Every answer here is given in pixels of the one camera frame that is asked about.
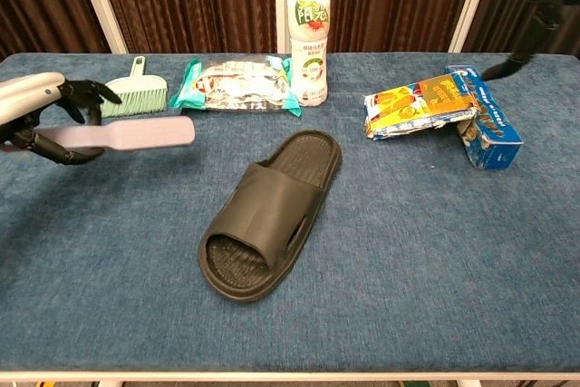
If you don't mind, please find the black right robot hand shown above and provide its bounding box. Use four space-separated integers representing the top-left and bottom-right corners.
407 0 580 81

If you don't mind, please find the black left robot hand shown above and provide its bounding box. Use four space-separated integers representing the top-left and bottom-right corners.
0 79 122 166

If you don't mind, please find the purple long-handled brush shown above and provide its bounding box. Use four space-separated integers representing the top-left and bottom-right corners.
35 115 197 150

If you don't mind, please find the green mini hand broom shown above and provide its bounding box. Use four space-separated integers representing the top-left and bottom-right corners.
100 55 169 119

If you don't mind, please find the blue cardboard box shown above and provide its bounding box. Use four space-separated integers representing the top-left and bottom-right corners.
444 64 525 171

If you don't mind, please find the teal snack packet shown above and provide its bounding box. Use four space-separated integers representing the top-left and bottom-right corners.
169 53 303 118

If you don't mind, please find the crumpled yellow blue snack bag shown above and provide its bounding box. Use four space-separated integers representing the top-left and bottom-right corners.
362 73 478 141

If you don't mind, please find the black rubber slipper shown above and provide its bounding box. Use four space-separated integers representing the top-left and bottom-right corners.
198 129 343 303

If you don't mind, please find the drink bottle yellow cap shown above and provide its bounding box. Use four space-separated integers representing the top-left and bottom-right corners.
288 0 331 108

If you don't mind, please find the blue fabric table cover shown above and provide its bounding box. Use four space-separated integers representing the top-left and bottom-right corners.
0 52 580 374

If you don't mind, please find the white slanted frame post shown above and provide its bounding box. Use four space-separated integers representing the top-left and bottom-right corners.
448 0 498 53
71 0 129 54

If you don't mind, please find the white upright frame post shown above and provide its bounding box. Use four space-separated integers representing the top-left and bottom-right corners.
273 0 294 54

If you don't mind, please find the white table frame rail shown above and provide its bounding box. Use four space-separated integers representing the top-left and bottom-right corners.
0 369 580 387

